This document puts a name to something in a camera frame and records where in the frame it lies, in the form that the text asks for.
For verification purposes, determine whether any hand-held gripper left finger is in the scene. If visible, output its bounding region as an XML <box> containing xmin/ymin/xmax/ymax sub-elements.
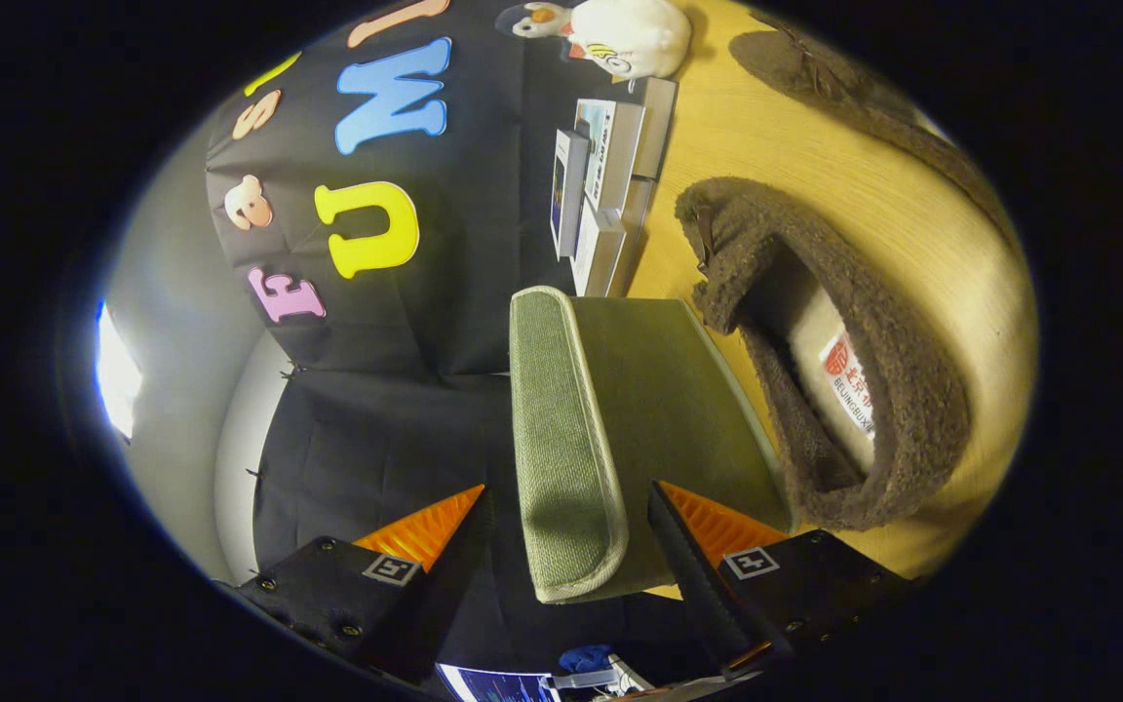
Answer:
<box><xmin>235</xmin><ymin>485</ymin><xmax>496</xmax><ymax>683</ymax></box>

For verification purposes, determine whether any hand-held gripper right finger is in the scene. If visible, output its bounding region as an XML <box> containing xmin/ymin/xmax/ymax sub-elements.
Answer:
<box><xmin>647</xmin><ymin>481</ymin><xmax>916</xmax><ymax>681</ymax></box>

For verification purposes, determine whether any green fabric storage box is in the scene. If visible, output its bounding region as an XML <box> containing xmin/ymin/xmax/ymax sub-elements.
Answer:
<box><xmin>509</xmin><ymin>285</ymin><xmax>794</xmax><ymax>605</ymax></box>

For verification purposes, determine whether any brown fuzzy shoe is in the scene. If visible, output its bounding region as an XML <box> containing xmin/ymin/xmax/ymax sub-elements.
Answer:
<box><xmin>729</xmin><ymin>10</ymin><xmax>1021</xmax><ymax>245</ymax></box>
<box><xmin>675</xmin><ymin>176</ymin><xmax>972</xmax><ymax>532</ymax></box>

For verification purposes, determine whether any blue lit screen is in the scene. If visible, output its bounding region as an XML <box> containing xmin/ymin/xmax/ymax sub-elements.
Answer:
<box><xmin>437</xmin><ymin>663</ymin><xmax>562</xmax><ymax>702</ymax></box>

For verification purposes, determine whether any small blue object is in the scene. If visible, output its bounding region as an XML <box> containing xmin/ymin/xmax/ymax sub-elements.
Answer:
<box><xmin>560</xmin><ymin>643</ymin><xmax>613</xmax><ymax>674</ymax></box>

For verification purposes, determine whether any plain white book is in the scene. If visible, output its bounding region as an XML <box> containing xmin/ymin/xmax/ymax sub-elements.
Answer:
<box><xmin>571</xmin><ymin>200</ymin><xmax>655</xmax><ymax>298</ymax></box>

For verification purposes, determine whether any bright ceiling light panel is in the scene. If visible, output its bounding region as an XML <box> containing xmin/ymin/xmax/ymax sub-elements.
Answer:
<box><xmin>96</xmin><ymin>302</ymin><xmax>145</xmax><ymax>442</ymax></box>

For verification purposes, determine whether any white book blue photo cover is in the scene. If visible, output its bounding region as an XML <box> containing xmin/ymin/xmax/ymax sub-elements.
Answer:
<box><xmin>550</xmin><ymin>129</ymin><xmax>590</xmax><ymax>260</ymax></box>

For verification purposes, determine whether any black book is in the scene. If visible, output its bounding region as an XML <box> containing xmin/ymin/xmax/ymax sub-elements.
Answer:
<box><xmin>632</xmin><ymin>76</ymin><xmax>679</xmax><ymax>181</ymax></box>

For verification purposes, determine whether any white seal plush toy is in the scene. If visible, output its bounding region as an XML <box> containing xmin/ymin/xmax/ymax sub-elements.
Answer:
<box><xmin>569</xmin><ymin>0</ymin><xmax>694</xmax><ymax>81</ymax></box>

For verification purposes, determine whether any penguin plush toy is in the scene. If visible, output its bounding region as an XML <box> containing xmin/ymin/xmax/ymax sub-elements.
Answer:
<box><xmin>495</xmin><ymin>2</ymin><xmax>577</xmax><ymax>40</ymax></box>

